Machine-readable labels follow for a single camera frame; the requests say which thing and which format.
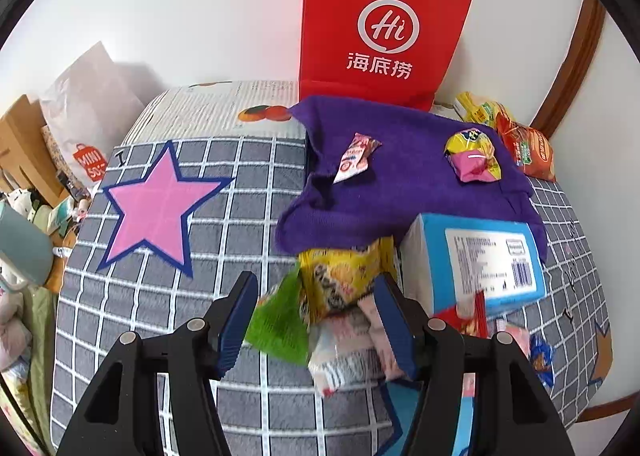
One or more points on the brown cardboard box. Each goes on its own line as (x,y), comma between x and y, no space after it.
(20,135)

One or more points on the white blue carton box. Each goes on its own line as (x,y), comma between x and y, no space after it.
(480,256)

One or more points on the white pink striped packet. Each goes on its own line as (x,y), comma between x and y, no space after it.
(340,356)

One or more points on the pile of small toys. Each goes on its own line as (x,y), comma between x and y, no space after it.
(45,216)

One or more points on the yellow green snack packet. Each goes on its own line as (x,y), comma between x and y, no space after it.
(475,110)

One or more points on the red candy packet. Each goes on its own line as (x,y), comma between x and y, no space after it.
(467,323)

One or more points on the yellow pink snack packet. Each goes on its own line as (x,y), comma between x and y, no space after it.
(472,158)

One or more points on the blue candy wrapper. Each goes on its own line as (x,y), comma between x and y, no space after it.
(542,361)

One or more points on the orange red snack packet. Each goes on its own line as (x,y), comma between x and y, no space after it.
(532,150)

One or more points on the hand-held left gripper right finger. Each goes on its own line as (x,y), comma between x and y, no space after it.
(395,331)

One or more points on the brown wooden frame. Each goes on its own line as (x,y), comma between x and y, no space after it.
(585,50)

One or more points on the yellow cracker snack packet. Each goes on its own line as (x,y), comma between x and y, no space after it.
(340,276)

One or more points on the pink white candy packet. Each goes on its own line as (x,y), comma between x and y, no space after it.
(352,158)

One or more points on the grey checked star blanket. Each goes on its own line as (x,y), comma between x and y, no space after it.
(240,226)

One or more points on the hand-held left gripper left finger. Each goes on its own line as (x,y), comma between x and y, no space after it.
(237,321)

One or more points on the white plastic shopping bag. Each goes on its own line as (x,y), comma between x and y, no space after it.
(95,100)

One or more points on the green cloth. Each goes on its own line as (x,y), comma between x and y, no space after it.
(30,336)

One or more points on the purple cloth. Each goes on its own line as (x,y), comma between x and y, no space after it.
(400,186)

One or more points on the white fruit print cloth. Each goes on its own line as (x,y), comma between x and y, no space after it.
(200,110)

